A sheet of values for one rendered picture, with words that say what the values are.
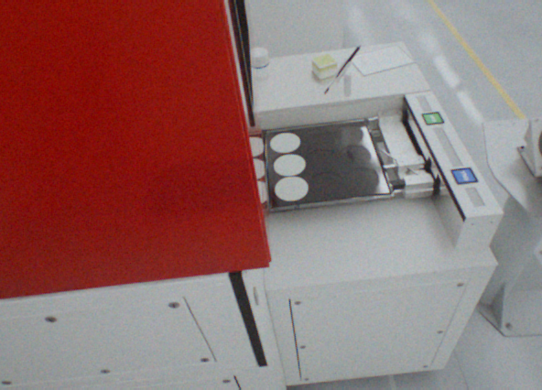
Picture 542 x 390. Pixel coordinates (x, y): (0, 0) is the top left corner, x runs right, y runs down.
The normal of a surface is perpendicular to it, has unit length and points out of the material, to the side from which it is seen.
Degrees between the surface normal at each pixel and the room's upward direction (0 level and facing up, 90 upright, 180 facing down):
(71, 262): 90
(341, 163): 0
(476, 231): 90
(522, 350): 0
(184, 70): 90
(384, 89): 0
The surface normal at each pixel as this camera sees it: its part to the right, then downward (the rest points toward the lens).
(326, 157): -0.10, -0.68
